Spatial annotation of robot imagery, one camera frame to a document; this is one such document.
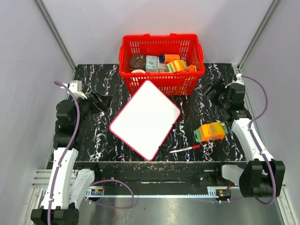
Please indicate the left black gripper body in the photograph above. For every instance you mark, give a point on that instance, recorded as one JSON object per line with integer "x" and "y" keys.
{"x": 86, "y": 107}

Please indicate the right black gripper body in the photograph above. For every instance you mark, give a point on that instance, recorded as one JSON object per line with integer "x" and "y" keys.
{"x": 219, "y": 86}

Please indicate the pink framed whiteboard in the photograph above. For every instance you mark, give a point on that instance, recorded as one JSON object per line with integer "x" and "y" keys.
{"x": 146, "y": 120}

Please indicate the red whiteboard marker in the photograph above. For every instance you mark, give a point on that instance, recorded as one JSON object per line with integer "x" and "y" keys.
{"x": 186, "y": 149}

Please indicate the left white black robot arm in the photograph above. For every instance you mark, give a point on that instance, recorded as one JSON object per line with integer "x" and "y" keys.
{"x": 61, "y": 203}

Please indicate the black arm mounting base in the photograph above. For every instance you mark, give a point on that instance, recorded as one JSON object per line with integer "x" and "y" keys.
{"x": 196, "y": 173}

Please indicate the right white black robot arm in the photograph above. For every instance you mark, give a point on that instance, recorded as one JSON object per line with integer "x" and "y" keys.
{"x": 262, "y": 178}

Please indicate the orange snack packet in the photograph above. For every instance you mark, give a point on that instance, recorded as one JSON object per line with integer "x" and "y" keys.
{"x": 191, "y": 68}

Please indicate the yellow sponge pack in basket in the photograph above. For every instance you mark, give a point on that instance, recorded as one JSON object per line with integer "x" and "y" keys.
{"x": 176, "y": 66}

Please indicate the white round lid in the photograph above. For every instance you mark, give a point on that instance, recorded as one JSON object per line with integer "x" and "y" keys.
{"x": 138, "y": 71}

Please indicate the brown chocolate muffin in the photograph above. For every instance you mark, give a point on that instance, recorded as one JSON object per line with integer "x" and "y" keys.
{"x": 137, "y": 61}

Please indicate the red plastic shopping basket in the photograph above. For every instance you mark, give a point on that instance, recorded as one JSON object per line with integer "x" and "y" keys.
{"x": 174, "y": 84}

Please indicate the pink small box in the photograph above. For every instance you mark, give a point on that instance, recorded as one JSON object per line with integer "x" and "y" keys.
{"x": 161, "y": 67}

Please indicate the orange blue can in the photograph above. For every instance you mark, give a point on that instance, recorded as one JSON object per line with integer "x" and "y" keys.
{"x": 166, "y": 58}

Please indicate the teal small box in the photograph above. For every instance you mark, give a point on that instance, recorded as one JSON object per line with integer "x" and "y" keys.
{"x": 151, "y": 64}

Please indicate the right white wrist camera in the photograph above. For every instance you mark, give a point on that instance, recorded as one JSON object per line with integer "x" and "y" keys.
{"x": 238, "y": 80}

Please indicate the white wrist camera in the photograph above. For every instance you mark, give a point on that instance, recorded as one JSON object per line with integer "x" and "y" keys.
{"x": 76, "y": 87}
{"x": 238, "y": 80}

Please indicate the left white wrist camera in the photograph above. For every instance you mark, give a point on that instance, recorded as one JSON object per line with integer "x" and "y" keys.
{"x": 76, "y": 87}

